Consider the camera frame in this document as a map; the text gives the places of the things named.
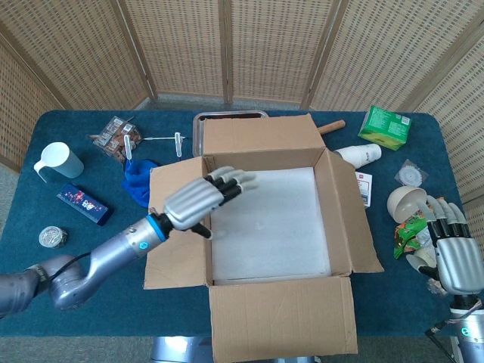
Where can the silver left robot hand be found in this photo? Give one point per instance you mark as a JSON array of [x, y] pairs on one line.
[[193, 202]]

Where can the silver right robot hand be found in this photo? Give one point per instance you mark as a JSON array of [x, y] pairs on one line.
[[461, 264]]

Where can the cardboard box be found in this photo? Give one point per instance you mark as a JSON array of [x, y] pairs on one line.
[[283, 321]]

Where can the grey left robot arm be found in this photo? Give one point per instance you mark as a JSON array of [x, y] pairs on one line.
[[113, 246]]

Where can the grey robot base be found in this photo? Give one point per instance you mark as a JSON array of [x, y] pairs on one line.
[[177, 349]]

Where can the clear jar blue label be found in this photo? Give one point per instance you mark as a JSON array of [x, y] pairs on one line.
[[436, 287]]

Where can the white plastic jar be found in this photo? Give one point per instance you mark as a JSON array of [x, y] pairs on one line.
[[426, 251]]

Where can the blue cloth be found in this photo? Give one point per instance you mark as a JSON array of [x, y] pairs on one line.
[[134, 181]]

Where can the green orange snack bag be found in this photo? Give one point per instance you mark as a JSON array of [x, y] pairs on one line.
[[406, 234]]

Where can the stainless steel tray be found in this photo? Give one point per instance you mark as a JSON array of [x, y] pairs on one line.
[[197, 132]]

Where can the white foam sheet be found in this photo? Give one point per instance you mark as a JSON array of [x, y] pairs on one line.
[[272, 227]]

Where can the beige bowl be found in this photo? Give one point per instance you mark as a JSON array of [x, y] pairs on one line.
[[404, 202]]

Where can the clear snack box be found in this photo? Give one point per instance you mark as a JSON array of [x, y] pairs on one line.
[[115, 138]]

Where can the round clear plastic packet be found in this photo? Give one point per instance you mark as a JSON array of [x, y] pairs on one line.
[[410, 174]]

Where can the dark blue printed box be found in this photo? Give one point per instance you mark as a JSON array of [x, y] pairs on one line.
[[85, 204]]

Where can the small white red box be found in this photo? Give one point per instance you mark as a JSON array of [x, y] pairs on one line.
[[363, 189]]

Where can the teal table cloth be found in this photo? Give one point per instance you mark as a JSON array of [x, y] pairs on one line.
[[113, 302]]

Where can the white plastic mug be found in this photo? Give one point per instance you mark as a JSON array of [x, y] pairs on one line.
[[62, 162]]

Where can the white paper cup stack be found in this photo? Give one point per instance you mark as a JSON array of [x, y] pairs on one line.
[[359, 155]]

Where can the wooden rolling pin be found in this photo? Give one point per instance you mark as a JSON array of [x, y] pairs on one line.
[[332, 126]]

